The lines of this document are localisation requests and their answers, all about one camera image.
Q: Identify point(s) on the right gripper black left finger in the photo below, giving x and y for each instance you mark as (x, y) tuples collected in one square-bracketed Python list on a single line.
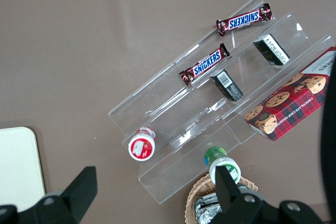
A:
[(76, 195)]

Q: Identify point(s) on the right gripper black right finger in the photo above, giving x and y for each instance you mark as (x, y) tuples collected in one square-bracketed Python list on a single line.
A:
[(228, 197)]

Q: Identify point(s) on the brown wicker basket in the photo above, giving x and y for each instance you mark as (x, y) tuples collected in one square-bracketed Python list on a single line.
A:
[(191, 200)]

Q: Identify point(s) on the white plastic tray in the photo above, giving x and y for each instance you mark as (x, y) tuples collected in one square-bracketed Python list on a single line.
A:
[(18, 166)]

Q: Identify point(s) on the foil wrapped snack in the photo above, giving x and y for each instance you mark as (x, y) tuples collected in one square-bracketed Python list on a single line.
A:
[(207, 212)]

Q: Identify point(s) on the green yogurt cup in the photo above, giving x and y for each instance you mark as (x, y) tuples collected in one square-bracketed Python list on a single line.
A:
[(218, 157)]

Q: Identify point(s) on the red strawberry yogurt cup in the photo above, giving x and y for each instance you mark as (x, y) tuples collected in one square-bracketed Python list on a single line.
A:
[(141, 146)]

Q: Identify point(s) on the clear acrylic stepped display shelf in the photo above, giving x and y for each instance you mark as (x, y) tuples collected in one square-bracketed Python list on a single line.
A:
[(189, 119)]

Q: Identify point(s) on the small black carton box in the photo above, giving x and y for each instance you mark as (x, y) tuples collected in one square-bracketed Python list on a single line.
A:
[(273, 49), (225, 85)]

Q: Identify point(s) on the red tartan cookie box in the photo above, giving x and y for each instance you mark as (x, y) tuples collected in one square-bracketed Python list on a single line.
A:
[(291, 103)]

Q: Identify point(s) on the Snickers chocolate bar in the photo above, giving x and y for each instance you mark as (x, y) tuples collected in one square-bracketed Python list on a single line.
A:
[(206, 64), (244, 20)]

